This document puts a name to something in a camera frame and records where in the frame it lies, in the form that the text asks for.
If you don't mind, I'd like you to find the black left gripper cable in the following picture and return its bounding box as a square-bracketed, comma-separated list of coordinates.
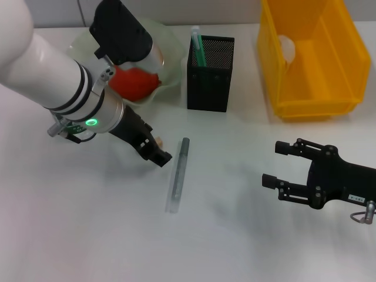
[48, 122, 98, 145]

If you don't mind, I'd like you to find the green pen white end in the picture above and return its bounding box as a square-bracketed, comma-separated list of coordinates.
[191, 25, 208, 68]

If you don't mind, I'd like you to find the white paper ball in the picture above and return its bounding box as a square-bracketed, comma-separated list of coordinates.
[277, 34, 296, 64]

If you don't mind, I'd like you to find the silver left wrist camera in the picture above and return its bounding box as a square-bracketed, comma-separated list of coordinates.
[89, 0, 165, 73]

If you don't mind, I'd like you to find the grey pen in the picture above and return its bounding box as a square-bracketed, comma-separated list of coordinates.
[164, 137, 191, 214]

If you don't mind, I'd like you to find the pale green wavy fruit plate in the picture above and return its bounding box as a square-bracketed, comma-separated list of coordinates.
[66, 16, 186, 111]

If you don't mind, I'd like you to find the grey right gripper cable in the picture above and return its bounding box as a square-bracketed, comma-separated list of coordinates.
[349, 199, 376, 226]

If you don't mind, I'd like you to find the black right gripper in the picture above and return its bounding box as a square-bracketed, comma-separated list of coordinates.
[261, 137, 376, 211]

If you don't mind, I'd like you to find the black mesh pen holder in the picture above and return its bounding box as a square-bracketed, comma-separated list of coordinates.
[186, 34, 236, 113]

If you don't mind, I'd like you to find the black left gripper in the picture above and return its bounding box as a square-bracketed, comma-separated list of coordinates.
[108, 105, 173, 169]

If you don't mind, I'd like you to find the yellow plastic bin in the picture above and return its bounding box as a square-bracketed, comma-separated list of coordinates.
[257, 0, 371, 122]

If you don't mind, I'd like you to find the orange fruit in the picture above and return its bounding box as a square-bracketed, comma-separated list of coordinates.
[108, 65, 163, 102]

